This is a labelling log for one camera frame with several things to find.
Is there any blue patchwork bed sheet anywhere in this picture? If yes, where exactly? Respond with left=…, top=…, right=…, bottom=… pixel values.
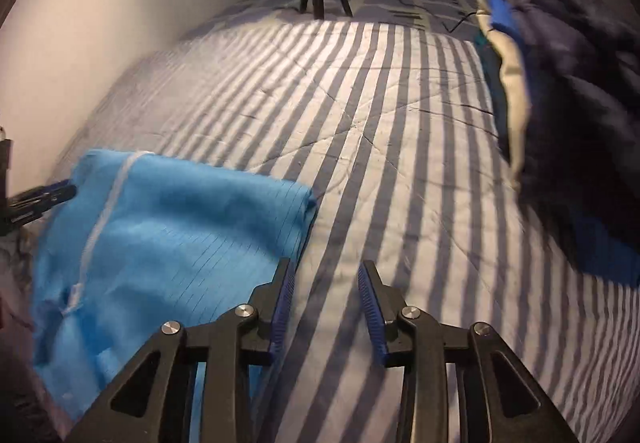
left=182, top=0, right=480, bottom=41

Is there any blue white striped quilt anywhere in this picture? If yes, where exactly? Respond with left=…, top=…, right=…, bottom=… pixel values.
left=54, top=21, right=639, bottom=442

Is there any cream folded garment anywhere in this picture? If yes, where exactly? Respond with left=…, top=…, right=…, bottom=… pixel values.
left=477, top=0, right=530, bottom=192

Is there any royal blue folded garment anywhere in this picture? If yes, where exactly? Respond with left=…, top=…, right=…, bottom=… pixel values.
left=487, top=0, right=524, bottom=46

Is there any light blue zip garment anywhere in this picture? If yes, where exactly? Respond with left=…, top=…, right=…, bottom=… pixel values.
left=32, top=149, right=317, bottom=419

